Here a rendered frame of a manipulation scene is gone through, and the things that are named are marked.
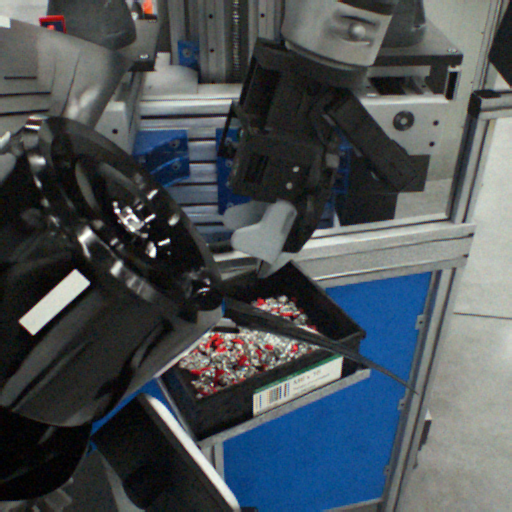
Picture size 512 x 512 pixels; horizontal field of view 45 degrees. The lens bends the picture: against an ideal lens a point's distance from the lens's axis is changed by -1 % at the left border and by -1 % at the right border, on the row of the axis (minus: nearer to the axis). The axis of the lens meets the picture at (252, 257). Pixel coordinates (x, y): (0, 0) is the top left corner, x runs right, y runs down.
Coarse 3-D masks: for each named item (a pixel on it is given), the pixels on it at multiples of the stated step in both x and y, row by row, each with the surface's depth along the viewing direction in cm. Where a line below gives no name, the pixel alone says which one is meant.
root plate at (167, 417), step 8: (152, 400) 25; (160, 408) 25; (160, 416) 25; (168, 416) 25; (168, 424) 25; (176, 424) 25; (176, 432) 25; (184, 432) 25; (184, 440) 25; (192, 448) 25; (192, 456) 24; (200, 456) 25; (200, 464) 24; (208, 464) 25; (208, 472) 24; (216, 472) 25; (216, 480) 24; (216, 488) 24; (224, 488) 24; (224, 496) 24; (232, 496) 24; (232, 504) 24
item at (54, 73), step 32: (0, 32) 49; (32, 32) 52; (0, 64) 44; (32, 64) 44; (64, 64) 46; (96, 64) 49; (128, 64) 54; (0, 96) 40; (32, 96) 40; (64, 96) 41; (96, 96) 42; (0, 128) 37
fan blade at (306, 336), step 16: (240, 304) 60; (240, 320) 38; (256, 320) 41; (272, 320) 46; (288, 320) 60; (288, 336) 40; (304, 336) 42; (320, 336) 50; (336, 352) 44; (352, 352) 50; (384, 368) 52
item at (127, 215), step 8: (120, 200) 27; (112, 208) 27; (120, 208) 27; (128, 208) 27; (120, 216) 26; (128, 216) 27; (136, 216) 27; (128, 224) 26; (136, 224) 27; (144, 224) 28; (136, 232) 26; (144, 232) 27
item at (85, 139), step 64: (64, 128) 27; (0, 192) 22; (64, 192) 23; (128, 192) 29; (0, 256) 22; (64, 256) 22; (128, 256) 24; (192, 256) 31; (0, 320) 22; (64, 320) 22; (128, 320) 23; (192, 320) 24; (0, 384) 23; (64, 384) 24; (128, 384) 26; (0, 448) 27; (64, 448) 30
